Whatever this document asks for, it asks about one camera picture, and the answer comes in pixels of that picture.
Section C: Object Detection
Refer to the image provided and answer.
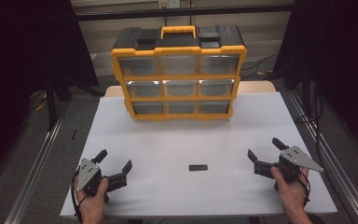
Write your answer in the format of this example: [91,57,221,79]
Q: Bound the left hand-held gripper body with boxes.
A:
[76,158,129,203]

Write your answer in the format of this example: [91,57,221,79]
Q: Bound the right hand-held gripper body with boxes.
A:
[254,145,324,184]

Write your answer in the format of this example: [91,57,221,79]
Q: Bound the small black rectangular block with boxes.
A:
[188,164,209,172]

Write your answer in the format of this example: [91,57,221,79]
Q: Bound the clear plastic pull-out drawer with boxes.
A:
[162,79,198,97]

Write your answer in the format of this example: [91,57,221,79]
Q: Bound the yellow black organizer cabinet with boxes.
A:
[110,24,248,121]

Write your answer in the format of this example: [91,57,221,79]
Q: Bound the person's left hand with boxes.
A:
[74,176,110,220]

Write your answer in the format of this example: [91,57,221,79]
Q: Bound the person's right hand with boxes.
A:
[270,166,310,216]

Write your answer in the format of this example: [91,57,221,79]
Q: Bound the white table sheet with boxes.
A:
[59,91,338,218]

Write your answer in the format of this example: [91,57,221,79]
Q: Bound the wooden table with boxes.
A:
[104,79,277,98]

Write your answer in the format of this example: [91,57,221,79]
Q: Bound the set of clear cabinet bins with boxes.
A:
[117,54,241,116]

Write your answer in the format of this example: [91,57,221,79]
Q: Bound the black curtain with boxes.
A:
[273,0,358,160]
[0,0,100,188]

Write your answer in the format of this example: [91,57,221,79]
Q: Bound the black horizontal bar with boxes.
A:
[74,3,295,22]

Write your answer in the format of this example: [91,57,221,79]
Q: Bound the left hand-held gripper cable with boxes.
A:
[70,171,85,224]

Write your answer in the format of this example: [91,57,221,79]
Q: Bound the hand-held gripper cable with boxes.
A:
[297,171,311,207]
[70,171,85,224]

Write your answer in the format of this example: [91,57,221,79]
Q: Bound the aluminium floor rail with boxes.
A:
[4,108,65,224]
[287,91,358,224]

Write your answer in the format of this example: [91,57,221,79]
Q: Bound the right hand-held gripper cable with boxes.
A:
[297,171,311,207]

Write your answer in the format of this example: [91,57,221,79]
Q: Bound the black floor cables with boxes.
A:
[241,54,279,80]

